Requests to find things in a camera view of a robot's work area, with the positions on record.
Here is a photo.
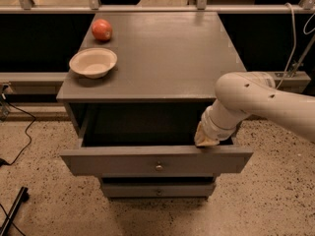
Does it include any grey bottom drawer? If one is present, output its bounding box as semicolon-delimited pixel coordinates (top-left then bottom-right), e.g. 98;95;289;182
101;183;216;199

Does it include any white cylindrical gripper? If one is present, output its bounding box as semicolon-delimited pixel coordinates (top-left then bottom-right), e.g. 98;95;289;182
194;106;241;148

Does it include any grey top drawer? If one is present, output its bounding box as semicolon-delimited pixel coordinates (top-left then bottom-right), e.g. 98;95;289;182
60;116;252;178

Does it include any red orange round fruit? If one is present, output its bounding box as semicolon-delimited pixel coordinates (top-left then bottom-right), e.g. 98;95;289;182
92;19;112;41

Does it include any black floor cable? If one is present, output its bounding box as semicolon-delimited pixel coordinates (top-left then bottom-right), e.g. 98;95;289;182
0;93;36;167

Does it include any metal railing frame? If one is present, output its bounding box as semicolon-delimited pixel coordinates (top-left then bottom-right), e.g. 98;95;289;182
0;0;314;82

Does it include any black metal stand leg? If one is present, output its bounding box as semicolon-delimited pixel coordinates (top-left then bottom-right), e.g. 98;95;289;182
0;187;30;236

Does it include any white paper bowl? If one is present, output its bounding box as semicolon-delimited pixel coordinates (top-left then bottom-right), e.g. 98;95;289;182
69;48;117;79

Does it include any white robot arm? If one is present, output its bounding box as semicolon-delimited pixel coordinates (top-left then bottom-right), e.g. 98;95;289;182
194;72;315;147

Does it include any grey wooden drawer cabinet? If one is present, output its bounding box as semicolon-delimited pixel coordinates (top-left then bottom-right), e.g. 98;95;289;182
57;12;245;187

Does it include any grey drawer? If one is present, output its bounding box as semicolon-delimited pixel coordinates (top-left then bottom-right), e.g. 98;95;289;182
60;116;252;178
101;183;216;199

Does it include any white cable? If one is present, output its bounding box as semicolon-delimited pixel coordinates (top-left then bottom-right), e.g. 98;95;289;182
275;2;298;90

